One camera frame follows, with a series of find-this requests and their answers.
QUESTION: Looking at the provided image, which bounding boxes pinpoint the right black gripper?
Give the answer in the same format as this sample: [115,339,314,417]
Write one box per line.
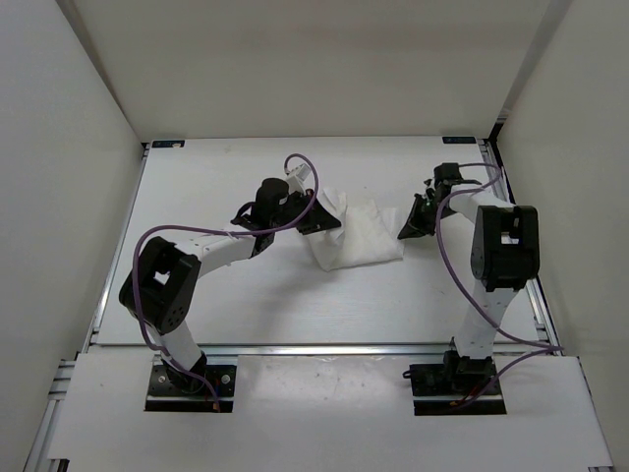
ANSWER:
[397,193,456,240]

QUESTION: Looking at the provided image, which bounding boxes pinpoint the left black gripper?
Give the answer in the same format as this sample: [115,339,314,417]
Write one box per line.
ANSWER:
[270,188,340,235]

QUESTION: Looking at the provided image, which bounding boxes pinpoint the white pleated skirt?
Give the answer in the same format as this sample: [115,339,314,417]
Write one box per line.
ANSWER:
[306,192,405,271]

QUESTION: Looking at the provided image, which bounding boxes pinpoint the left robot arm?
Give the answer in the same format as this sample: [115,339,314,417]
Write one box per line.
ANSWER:
[119,188,342,394]

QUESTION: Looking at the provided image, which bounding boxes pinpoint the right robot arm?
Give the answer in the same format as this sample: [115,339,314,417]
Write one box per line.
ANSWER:
[398,182,540,393]

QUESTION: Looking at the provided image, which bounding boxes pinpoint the right blue corner label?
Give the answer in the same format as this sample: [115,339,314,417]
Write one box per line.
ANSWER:
[442,136,477,145]

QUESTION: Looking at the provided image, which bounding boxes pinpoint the blue corner label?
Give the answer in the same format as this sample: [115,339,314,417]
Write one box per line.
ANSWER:
[151,140,186,148]
[442,136,477,145]

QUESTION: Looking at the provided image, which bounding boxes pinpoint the left blue corner label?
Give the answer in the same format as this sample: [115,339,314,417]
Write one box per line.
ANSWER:
[151,140,186,148]

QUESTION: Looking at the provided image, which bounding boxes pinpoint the white front cover board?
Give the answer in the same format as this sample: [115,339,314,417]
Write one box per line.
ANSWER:
[49,353,612,471]

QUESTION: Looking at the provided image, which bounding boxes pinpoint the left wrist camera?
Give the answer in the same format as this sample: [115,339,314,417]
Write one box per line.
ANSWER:
[230,166,315,232]

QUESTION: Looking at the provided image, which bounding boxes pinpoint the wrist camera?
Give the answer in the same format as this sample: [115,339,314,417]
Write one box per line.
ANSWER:
[230,166,315,232]
[424,163,481,202]

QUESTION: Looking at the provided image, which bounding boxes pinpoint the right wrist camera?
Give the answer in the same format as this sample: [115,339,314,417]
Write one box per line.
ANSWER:
[424,163,481,202]

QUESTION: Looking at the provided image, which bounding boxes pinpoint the aluminium table frame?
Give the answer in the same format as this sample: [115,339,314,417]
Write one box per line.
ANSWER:
[47,143,540,471]

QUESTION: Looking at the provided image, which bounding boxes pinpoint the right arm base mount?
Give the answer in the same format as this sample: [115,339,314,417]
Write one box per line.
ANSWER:
[402,350,507,416]

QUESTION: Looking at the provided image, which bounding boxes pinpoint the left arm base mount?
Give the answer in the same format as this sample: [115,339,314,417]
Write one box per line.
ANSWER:
[144,360,237,413]

